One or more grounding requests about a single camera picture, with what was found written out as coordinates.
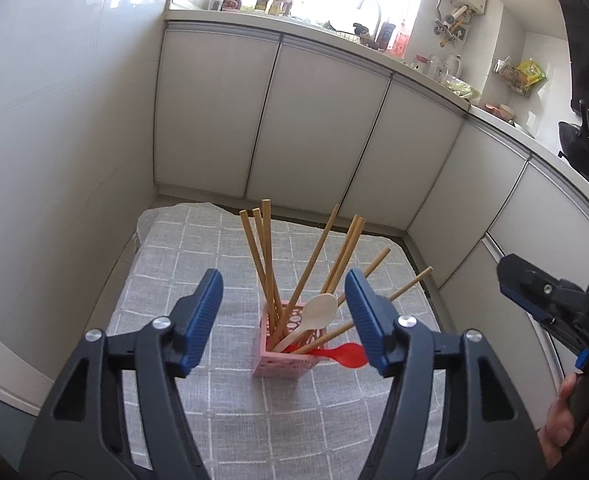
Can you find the water heater pipes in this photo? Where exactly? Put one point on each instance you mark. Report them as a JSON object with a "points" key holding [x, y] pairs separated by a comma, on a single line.
{"points": [[449, 25]]}

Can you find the grey checked tablecloth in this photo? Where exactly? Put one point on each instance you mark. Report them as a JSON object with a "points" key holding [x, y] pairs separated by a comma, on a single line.
{"points": [[199, 240]]}

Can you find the pink perforated utensil holder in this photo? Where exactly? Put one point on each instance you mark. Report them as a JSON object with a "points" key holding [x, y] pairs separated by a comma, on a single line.
{"points": [[279, 365]]}

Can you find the pile of wooden chopsticks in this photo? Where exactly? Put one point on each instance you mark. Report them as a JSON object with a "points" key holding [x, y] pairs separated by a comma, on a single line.
{"points": [[269, 270]]}

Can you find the clear plastic jug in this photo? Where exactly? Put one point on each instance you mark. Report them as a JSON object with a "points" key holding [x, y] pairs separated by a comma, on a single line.
{"points": [[452, 67]]}

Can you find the pink bowl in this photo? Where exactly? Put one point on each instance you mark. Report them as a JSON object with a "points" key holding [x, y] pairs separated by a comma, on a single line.
{"points": [[499, 110]]}

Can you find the person's right hand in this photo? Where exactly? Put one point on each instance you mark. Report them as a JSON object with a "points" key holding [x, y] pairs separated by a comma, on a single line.
{"points": [[556, 420]]}

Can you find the black wok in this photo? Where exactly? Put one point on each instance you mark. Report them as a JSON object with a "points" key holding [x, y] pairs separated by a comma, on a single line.
{"points": [[586, 155]]}

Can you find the yellow snack bag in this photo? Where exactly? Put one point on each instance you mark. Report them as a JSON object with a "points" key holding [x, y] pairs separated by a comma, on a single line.
{"points": [[521, 75]]}

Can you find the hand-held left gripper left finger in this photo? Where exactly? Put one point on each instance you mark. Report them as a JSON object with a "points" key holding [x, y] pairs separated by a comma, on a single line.
{"points": [[202, 320]]}

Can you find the pink detergent bottle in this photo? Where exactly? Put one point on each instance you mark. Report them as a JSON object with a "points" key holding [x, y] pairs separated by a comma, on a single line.
{"points": [[399, 42]]}

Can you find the white kitchen cabinet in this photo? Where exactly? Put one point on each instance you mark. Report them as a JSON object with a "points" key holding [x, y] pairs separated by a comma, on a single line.
{"points": [[319, 135]]}

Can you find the blue dish soap bottle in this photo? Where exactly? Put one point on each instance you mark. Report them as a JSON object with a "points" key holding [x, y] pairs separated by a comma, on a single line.
{"points": [[385, 35]]}

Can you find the green leafy vegetables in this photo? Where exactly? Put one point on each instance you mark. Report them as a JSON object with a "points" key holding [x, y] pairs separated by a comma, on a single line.
{"points": [[462, 89]]}

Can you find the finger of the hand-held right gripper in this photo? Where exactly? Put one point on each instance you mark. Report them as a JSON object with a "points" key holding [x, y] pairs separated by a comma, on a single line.
{"points": [[524, 285]]}

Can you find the white plastic spoon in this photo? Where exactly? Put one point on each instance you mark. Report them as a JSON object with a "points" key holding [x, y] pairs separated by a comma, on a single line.
{"points": [[319, 310]]}

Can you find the red plastic spoon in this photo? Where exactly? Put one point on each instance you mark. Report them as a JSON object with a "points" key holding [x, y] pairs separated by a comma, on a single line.
{"points": [[347, 354]]}

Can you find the clear glass cup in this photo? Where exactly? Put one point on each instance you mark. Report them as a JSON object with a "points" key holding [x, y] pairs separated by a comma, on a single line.
{"points": [[215, 4]]}

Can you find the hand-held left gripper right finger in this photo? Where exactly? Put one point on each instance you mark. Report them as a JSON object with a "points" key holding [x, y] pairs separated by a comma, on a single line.
{"points": [[367, 325]]}

